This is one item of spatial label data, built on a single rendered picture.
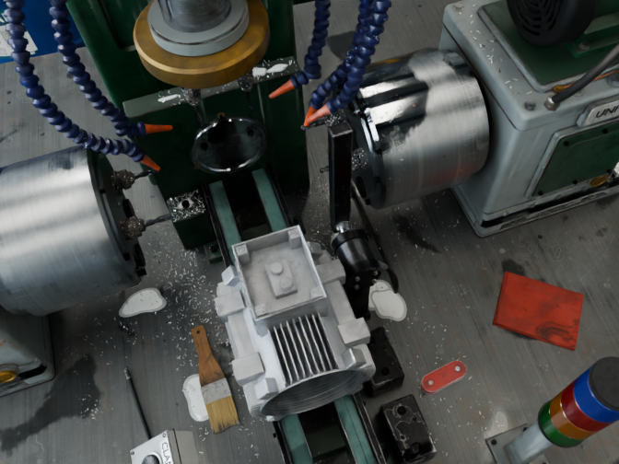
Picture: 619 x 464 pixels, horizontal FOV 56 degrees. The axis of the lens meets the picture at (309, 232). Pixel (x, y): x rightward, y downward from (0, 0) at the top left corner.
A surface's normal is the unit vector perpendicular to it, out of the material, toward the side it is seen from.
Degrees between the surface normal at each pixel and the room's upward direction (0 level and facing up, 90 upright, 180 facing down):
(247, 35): 0
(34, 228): 32
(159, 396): 0
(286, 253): 0
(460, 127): 47
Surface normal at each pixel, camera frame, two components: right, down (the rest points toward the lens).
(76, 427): -0.04, -0.51
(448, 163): 0.29, 0.62
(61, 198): 0.05, -0.25
